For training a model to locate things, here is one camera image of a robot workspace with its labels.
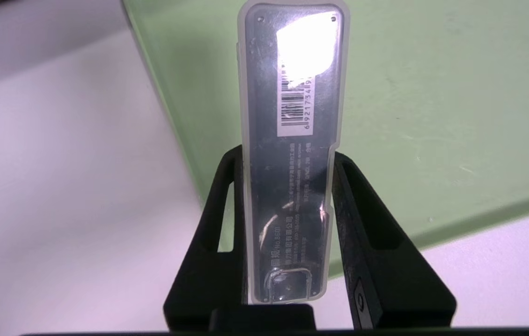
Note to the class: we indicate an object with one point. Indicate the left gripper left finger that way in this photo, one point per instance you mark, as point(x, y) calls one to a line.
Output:
point(204, 280)

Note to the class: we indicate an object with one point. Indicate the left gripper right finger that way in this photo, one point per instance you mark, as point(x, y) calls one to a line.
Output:
point(386, 280)

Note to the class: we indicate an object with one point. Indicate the grey clear plastic case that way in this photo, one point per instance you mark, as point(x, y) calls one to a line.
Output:
point(292, 186)

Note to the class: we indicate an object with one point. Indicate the light green plastic tray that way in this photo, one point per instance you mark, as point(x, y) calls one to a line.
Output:
point(432, 116)

